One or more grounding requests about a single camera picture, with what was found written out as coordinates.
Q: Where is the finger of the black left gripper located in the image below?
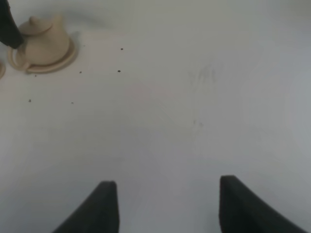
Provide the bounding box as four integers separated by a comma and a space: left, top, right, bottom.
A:
0, 0, 24, 48

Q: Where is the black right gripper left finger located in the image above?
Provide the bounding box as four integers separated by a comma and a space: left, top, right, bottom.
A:
54, 181, 120, 233

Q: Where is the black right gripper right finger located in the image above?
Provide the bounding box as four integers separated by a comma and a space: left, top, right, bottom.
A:
219, 175, 305, 233

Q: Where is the beige ceramic teapot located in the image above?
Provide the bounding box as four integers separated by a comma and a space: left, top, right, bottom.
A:
7, 14, 70, 72

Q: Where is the large beige teapot saucer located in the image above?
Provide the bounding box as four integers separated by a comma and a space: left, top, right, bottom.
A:
23, 38, 79, 74

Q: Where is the far small beige saucer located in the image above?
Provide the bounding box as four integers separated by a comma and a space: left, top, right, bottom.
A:
0, 62, 6, 79

